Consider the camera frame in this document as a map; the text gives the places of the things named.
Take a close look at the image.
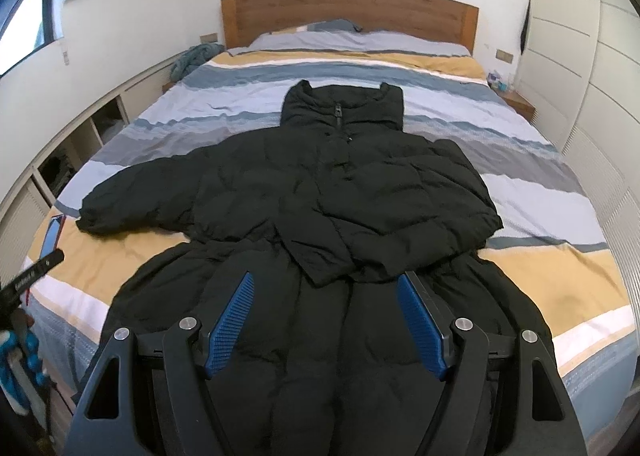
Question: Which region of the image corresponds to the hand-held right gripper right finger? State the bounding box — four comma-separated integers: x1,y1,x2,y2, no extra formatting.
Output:
396,271,590,456

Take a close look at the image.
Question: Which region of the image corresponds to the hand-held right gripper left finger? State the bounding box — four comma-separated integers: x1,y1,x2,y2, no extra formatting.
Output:
64,271,255,456

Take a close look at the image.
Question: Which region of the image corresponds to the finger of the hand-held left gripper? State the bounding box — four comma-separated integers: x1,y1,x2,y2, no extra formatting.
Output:
39,213,67,260
0,250,66,308

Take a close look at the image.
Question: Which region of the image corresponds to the black puffer jacket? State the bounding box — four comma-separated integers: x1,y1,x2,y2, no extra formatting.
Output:
75,79,555,456

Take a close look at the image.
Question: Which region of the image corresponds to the white low shelf unit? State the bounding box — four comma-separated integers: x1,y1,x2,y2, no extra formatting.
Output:
0,56,176,267

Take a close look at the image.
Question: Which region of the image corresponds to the striped duvet bed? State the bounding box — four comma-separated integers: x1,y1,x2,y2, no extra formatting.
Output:
22,44,632,442

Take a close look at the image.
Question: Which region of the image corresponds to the window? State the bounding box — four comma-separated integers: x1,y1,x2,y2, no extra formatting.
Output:
0,0,63,80

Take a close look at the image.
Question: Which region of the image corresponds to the teal crumpled cloth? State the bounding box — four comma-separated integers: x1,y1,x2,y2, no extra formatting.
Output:
172,43,224,81

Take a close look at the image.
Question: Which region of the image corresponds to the light blue pillow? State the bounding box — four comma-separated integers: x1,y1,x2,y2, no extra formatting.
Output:
248,29,472,58

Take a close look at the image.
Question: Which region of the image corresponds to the white wardrobe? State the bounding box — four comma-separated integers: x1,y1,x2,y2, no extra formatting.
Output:
517,0,640,257

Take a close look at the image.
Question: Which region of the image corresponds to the dark blue pillow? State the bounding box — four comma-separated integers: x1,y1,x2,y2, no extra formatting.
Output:
304,19,364,34

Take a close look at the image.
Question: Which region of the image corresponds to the wooden headboard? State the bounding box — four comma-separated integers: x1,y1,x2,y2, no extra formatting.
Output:
220,0,480,56

